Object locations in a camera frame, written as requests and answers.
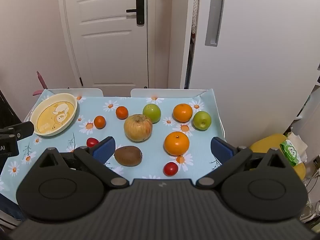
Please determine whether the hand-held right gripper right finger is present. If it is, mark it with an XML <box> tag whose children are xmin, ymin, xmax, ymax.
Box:
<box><xmin>195</xmin><ymin>137</ymin><xmax>295</xmax><ymax>190</ymax></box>

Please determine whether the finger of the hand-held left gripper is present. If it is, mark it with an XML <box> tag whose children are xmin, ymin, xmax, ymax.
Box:
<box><xmin>0</xmin><ymin>121</ymin><xmax>35</xmax><ymax>140</ymax></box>

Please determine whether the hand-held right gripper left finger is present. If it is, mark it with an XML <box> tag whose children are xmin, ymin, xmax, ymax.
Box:
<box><xmin>32</xmin><ymin>136</ymin><xmax>130</xmax><ymax>190</ymax></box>

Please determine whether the brown kiwi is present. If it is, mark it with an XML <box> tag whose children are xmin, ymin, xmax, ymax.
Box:
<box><xmin>114</xmin><ymin>145</ymin><xmax>143</xmax><ymax>167</ymax></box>

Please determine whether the small mandarin orange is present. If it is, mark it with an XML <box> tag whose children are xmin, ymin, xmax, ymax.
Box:
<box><xmin>115</xmin><ymin>106</ymin><xmax>129</xmax><ymax>120</ymax></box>
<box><xmin>93</xmin><ymin>115</ymin><xmax>106</xmax><ymax>129</ymax></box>

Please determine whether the yellow cartoon plate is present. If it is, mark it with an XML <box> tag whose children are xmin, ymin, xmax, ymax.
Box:
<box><xmin>29</xmin><ymin>93</ymin><xmax>78</xmax><ymax>137</ymax></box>

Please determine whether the large yellow-red apple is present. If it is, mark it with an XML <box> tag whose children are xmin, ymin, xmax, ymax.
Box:
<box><xmin>123</xmin><ymin>114</ymin><xmax>153</xmax><ymax>142</ymax></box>

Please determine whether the large orange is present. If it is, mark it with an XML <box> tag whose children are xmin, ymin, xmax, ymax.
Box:
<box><xmin>173</xmin><ymin>103</ymin><xmax>193</xmax><ymax>123</ymax></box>
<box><xmin>164</xmin><ymin>131</ymin><xmax>190</xmax><ymax>156</ymax></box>

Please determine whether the red cherry tomato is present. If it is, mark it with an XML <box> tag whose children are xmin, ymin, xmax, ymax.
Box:
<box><xmin>163</xmin><ymin>162</ymin><xmax>179</xmax><ymax>176</ymax></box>
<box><xmin>86</xmin><ymin>137</ymin><xmax>100</xmax><ymax>148</ymax></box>

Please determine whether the green apple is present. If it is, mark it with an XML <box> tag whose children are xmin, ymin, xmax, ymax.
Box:
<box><xmin>142</xmin><ymin>103</ymin><xmax>161</xmax><ymax>124</ymax></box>
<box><xmin>192</xmin><ymin>111</ymin><xmax>212</xmax><ymax>131</ymax></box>

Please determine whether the blue daisy print tablecloth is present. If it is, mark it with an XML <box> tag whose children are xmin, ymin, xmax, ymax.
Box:
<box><xmin>0</xmin><ymin>88</ymin><xmax>227</xmax><ymax>202</ymax></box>

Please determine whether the yellow stool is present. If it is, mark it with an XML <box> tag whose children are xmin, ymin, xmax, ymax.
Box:
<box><xmin>249</xmin><ymin>133</ymin><xmax>306</xmax><ymax>180</ymax></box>

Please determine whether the white chair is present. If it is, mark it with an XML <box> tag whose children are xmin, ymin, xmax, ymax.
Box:
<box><xmin>47</xmin><ymin>88</ymin><xmax>104</xmax><ymax>98</ymax></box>
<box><xmin>130</xmin><ymin>88</ymin><xmax>210</xmax><ymax>98</ymax></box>

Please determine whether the dark blue cloth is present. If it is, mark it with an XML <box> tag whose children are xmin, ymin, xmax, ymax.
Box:
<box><xmin>0</xmin><ymin>191</ymin><xmax>28</xmax><ymax>229</ymax></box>

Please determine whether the green wet wipes packet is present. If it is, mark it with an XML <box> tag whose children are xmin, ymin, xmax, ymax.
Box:
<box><xmin>279</xmin><ymin>139</ymin><xmax>303</xmax><ymax>167</ymax></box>

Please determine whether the white tissue paper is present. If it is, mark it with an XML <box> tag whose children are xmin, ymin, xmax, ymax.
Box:
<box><xmin>287</xmin><ymin>131</ymin><xmax>309</xmax><ymax>162</ymax></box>

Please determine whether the white wardrobe sliding door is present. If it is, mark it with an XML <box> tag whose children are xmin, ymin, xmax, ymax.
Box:
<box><xmin>185</xmin><ymin>0</ymin><xmax>320</xmax><ymax>140</ymax></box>

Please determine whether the white panel door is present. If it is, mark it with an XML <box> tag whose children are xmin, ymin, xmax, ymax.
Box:
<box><xmin>57</xmin><ymin>0</ymin><xmax>150</xmax><ymax>89</ymax></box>

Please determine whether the white lace fabric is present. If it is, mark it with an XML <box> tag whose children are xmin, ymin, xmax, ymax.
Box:
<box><xmin>190</xmin><ymin>0</ymin><xmax>201</xmax><ymax>55</ymax></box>

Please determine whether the pink handled mop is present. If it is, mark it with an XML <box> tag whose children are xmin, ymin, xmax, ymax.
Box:
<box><xmin>32</xmin><ymin>71</ymin><xmax>48</xmax><ymax>97</ymax></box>

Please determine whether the grey recessed door handle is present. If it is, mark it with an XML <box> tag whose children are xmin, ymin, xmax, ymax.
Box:
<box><xmin>204</xmin><ymin>0</ymin><xmax>225</xmax><ymax>47</ymax></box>

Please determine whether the black door handle lock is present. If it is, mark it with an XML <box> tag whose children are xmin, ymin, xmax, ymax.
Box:
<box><xmin>126</xmin><ymin>0</ymin><xmax>145</xmax><ymax>26</ymax></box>

